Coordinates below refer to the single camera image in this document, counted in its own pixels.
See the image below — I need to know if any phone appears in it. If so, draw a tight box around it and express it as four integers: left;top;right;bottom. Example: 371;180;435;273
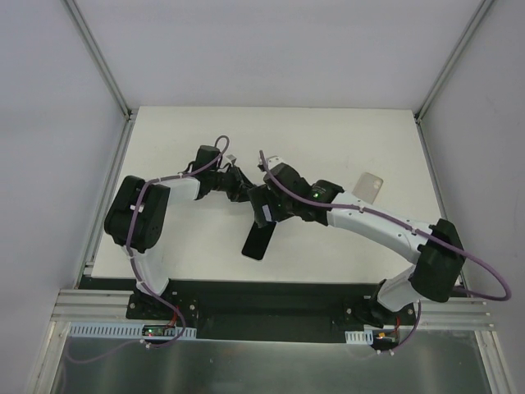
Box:
241;222;276;261

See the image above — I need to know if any beige translucent phone case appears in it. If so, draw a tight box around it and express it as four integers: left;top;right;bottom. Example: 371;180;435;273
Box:
352;172;384;204

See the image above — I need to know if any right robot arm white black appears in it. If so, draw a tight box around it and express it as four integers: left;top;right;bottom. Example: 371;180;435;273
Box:
248;163;464;328

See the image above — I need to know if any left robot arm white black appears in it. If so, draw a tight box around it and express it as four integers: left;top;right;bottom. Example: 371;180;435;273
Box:
103;145;255;319

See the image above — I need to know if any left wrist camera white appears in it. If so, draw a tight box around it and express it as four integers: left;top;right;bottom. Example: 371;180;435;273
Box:
226;154;237;165

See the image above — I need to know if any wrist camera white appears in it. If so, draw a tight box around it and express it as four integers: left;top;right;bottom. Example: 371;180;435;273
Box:
226;154;237;165
258;155;286;172

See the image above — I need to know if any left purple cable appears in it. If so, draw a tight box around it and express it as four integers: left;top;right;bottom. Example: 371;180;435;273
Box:
65;135;231;364

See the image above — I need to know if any purple cable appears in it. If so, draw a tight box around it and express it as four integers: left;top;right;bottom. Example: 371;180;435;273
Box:
258;149;512;357
65;135;231;364

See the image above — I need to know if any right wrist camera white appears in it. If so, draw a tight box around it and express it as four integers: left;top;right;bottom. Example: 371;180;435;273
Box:
258;155;286;172

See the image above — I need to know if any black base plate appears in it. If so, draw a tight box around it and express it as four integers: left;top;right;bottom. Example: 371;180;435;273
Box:
122;278;415;341

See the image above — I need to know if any left aluminium frame post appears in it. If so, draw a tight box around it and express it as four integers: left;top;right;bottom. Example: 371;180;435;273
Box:
60;0;135;121

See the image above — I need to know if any aluminium frame post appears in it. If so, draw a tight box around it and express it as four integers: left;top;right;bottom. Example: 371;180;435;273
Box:
60;0;135;121
414;0;497;125

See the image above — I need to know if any right white cable duct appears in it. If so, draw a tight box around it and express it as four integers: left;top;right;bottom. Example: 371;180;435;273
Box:
345;329;374;346

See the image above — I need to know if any white cable duct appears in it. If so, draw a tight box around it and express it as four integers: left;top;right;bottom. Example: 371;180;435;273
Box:
69;323;197;341
345;329;374;346

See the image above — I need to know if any aluminium rail front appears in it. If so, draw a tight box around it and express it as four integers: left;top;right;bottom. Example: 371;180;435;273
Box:
52;289;495;331

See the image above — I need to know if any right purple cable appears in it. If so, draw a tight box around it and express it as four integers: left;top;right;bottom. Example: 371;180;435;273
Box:
258;149;512;357

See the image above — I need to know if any left white cable duct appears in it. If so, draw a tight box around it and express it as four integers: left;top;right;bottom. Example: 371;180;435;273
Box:
69;323;197;341

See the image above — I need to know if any right aluminium frame post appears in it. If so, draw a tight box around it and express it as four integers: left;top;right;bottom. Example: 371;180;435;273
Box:
414;0;497;125

